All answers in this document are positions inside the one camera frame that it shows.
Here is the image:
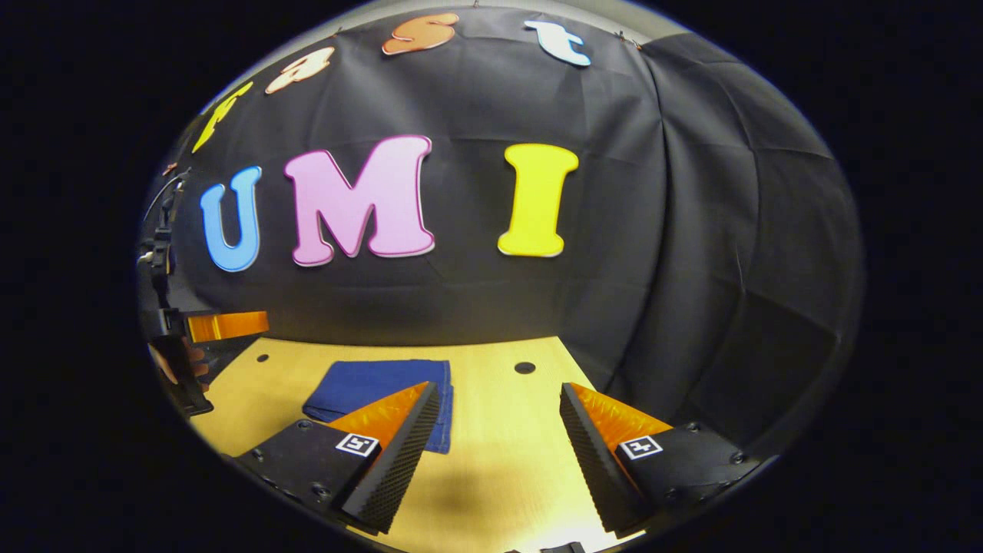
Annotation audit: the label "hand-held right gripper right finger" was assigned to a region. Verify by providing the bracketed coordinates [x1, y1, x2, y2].
[558, 382, 763, 540]

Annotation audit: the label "blue denim jeans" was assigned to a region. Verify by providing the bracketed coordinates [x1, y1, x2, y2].
[301, 358, 455, 455]

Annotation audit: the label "black backdrop cloth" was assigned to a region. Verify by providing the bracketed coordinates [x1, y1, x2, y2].
[138, 6, 867, 455]

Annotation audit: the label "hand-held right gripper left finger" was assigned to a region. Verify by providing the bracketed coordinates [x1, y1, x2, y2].
[233, 381, 443, 537]

